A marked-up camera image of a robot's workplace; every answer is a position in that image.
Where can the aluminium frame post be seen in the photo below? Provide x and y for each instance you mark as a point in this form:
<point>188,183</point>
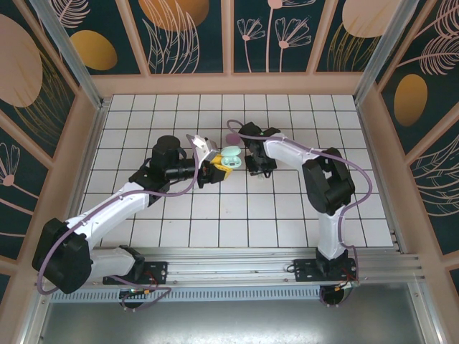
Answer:
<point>71,53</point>
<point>388,53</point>

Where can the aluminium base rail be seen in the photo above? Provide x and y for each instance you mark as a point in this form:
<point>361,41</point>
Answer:
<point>229,267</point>

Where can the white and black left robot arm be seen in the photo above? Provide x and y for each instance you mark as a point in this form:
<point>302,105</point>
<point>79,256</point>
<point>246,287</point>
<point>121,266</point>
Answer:
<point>114,208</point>

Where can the mint green earbuds charging case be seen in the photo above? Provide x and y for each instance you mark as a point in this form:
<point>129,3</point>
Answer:
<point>229,154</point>

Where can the pink earbuds charging case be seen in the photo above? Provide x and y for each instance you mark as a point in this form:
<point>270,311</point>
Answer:
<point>232,138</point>

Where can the aluminium side rail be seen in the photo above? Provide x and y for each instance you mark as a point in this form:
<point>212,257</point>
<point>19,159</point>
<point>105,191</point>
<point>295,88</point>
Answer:
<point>373,154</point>
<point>91,154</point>

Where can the grey metal front panel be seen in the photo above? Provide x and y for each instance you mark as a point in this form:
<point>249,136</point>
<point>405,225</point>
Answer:
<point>229,322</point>

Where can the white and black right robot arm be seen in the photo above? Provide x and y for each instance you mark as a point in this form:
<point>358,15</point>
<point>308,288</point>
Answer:
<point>287,148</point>

